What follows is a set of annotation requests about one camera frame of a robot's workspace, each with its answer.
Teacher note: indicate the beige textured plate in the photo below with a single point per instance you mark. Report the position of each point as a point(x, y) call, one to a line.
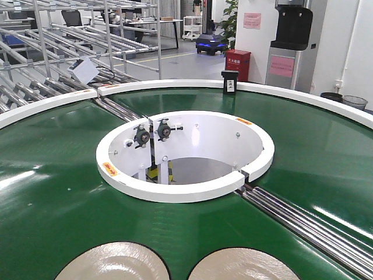
point(116, 260)
point(241, 263)

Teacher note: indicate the black sensor box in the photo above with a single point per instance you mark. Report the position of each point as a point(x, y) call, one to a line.
point(230, 81)

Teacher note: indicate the red fire equipment box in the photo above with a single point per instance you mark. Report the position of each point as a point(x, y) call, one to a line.
point(237, 60)

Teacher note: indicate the blue lit mobile robot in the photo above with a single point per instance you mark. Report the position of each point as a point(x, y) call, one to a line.
point(210, 43)

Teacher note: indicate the green potted plant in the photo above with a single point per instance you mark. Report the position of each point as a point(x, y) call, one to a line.
point(229, 24)

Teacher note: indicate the white control box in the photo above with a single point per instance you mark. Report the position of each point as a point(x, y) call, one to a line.
point(83, 70)

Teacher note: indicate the black water dispenser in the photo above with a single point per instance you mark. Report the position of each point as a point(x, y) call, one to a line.
point(292, 38)

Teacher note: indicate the grey waste bin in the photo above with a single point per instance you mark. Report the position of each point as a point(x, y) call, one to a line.
point(355, 101)

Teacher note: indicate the metal roller rack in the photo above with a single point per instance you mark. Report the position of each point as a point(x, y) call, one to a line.
point(41, 39)

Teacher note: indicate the white outer conveyor rim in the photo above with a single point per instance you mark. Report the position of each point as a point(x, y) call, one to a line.
point(28, 110)

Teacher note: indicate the steel conveyor rollers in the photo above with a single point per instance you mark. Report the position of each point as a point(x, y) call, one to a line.
point(345, 249)

